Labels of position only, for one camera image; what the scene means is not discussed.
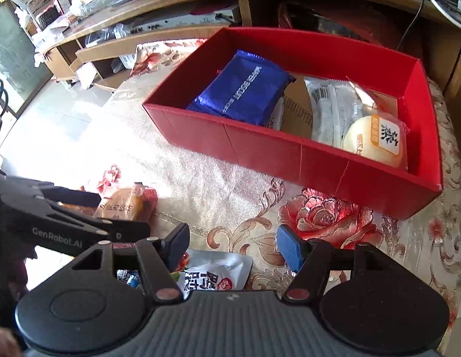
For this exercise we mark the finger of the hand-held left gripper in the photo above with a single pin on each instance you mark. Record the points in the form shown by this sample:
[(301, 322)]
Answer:
[(74, 197), (130, 230)]

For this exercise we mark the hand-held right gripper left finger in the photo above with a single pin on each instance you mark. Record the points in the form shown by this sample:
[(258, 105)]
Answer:
[(182, 241)]

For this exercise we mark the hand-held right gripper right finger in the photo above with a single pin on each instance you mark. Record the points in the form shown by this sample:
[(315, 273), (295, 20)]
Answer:
[(288, 247)]

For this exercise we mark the orange bread packet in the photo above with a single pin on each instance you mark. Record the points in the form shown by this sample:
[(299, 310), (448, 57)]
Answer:
[(121, 206)]

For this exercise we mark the white pouch black characters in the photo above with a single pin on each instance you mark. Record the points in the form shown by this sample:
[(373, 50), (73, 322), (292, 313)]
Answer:
[(215, 271)]

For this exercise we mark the blue white snack packet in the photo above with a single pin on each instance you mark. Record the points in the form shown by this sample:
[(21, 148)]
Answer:
[(128, 278)]

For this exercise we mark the red cardboard box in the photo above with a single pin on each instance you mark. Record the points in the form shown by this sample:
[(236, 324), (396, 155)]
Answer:
[(252, 145)]

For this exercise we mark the round bun packet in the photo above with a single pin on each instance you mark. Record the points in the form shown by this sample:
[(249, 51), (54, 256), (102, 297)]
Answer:
[(368, 141)]

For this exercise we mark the green white snack packet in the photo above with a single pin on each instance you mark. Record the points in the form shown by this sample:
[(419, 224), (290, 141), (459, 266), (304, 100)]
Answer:
[(277, 115)]

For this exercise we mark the clear plastic bag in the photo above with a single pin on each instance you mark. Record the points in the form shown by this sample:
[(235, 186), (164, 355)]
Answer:
[(111, 33)]

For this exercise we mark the black keyboard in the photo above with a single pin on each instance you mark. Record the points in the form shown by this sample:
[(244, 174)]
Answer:
[(48, 16)]

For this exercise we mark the wooden television cabinet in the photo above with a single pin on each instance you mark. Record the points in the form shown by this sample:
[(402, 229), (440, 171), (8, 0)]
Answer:
[(160, 2)]

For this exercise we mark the silver set-top box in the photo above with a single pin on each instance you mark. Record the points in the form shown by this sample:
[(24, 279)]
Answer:
[(200, 18)]

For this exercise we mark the red gift bag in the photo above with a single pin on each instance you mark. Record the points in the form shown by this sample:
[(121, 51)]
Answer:
[(345, 26)]

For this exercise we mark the red picture frame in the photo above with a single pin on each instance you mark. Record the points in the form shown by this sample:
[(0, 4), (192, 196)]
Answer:
[(63, 3)]

